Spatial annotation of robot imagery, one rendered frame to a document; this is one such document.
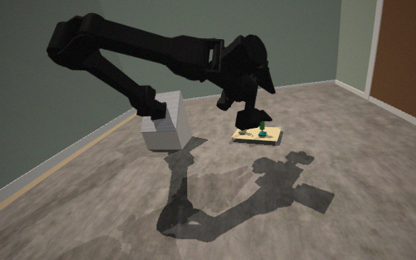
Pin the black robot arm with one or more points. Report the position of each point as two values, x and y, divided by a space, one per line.
75 44

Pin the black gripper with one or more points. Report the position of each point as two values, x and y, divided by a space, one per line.
245 88

